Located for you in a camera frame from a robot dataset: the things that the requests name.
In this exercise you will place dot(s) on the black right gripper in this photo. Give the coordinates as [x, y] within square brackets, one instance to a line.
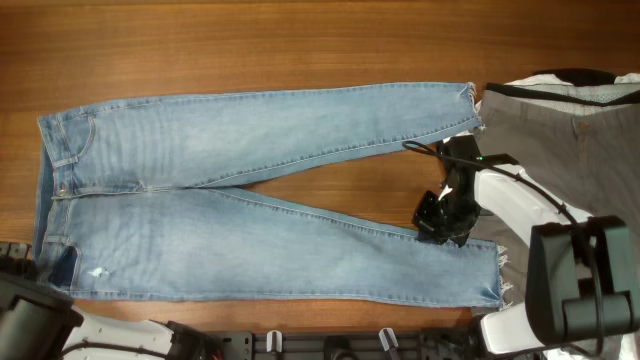
[422, 219]

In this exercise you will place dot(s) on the grey shorts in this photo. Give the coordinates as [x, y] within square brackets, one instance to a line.
[589, 161]

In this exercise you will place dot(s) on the black base rail with clips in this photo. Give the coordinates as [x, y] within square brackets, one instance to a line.
[350, 345]

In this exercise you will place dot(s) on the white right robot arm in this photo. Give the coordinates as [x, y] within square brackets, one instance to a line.
[581, 282]

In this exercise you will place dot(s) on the light blue denim jeans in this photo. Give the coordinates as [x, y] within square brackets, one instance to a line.
[147, 199]

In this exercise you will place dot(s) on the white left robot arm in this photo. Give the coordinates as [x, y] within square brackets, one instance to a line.
[41, 323]

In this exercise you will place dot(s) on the black and grey mesh garment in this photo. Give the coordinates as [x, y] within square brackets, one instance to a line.
[576, 91]

